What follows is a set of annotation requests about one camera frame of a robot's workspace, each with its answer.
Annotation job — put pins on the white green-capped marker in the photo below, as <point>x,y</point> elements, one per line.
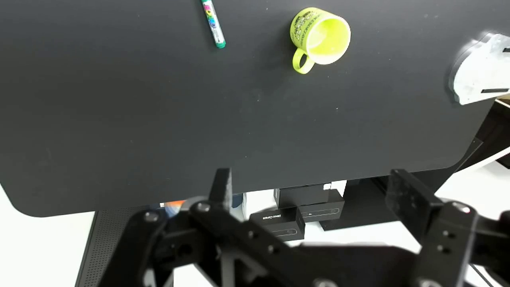
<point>214,24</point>

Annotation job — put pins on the yellow-green mug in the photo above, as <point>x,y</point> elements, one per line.
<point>319,37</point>

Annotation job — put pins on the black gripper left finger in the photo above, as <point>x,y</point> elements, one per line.
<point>228,252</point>

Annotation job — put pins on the white plastic device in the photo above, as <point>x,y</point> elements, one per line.
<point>482,68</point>

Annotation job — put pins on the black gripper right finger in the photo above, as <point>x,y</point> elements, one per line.
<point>451,234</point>

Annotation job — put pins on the black box under table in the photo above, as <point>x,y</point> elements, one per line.
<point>295,207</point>

